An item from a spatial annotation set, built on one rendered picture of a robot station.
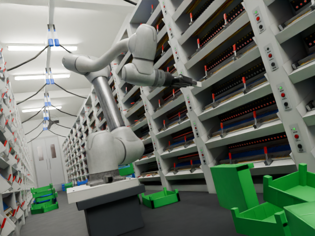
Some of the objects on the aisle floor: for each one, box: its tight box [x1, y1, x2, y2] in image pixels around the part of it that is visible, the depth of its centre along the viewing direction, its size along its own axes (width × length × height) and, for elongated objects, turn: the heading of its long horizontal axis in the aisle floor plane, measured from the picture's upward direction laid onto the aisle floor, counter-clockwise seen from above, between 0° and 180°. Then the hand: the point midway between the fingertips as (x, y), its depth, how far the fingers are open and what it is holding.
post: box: [243, 0, 315, 173], centre depth 121 cm, size 20×9×173 cm, turn 63°
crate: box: [141, 187, 180, 209], centre depth 176 cm, size 30×20×8 cm
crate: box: [231, 202, 292, 236], centre depth 82 cm, size 30×20×8 cm
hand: (195, 84), depth 135 cm, fingers closed
